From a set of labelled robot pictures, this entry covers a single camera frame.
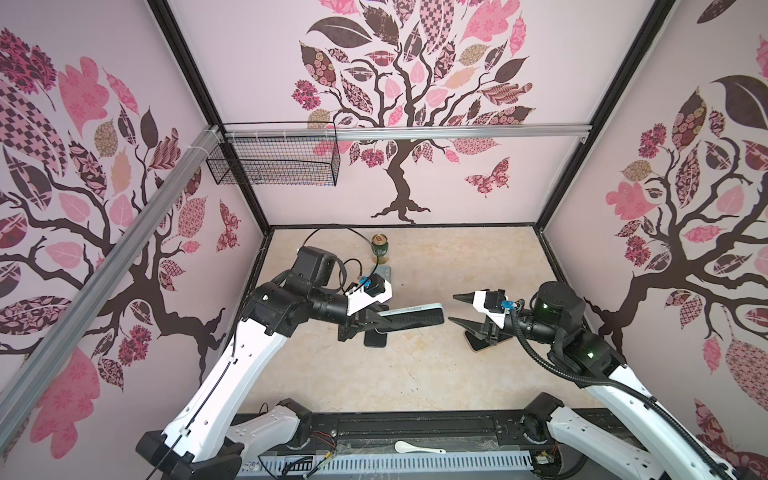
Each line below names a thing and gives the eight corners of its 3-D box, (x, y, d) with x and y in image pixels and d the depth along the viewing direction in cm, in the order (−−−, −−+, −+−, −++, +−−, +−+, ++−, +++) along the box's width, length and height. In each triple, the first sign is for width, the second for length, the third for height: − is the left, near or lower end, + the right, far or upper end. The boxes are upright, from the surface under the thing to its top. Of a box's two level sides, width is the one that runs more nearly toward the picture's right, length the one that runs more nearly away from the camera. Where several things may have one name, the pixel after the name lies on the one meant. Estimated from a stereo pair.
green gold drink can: (372, 264, 110) (371, 245, 102) (373, 252, 114) (371, 233, 106) (388, 264, 110) (388, 245, 102) (388, 252, 114) (388, 233, 106)
